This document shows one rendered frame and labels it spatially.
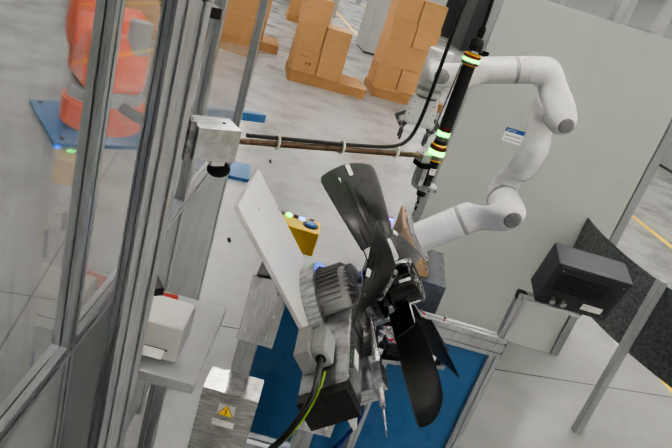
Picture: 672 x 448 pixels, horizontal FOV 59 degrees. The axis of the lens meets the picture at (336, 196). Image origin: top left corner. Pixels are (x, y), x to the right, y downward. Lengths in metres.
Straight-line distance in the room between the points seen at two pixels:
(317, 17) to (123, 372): 7.86
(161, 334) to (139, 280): 0.35
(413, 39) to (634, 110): 6.42
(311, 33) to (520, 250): 5.93
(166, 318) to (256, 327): 0.23
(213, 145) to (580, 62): 2.60
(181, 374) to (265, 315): 0.26
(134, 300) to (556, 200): 2.81
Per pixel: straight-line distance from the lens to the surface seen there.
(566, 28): 3.45
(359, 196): 1.60
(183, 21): 1.11
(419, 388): 1.55
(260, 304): 1.58
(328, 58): 9.09
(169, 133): 1.16
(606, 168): 3.71
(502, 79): 2.06
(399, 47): 9.67
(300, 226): 2.03
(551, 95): 2.11
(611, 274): 2.21
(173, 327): 1.61
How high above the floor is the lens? 1.95
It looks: 22 degrees down
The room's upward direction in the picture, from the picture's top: 17 degrees clockwise
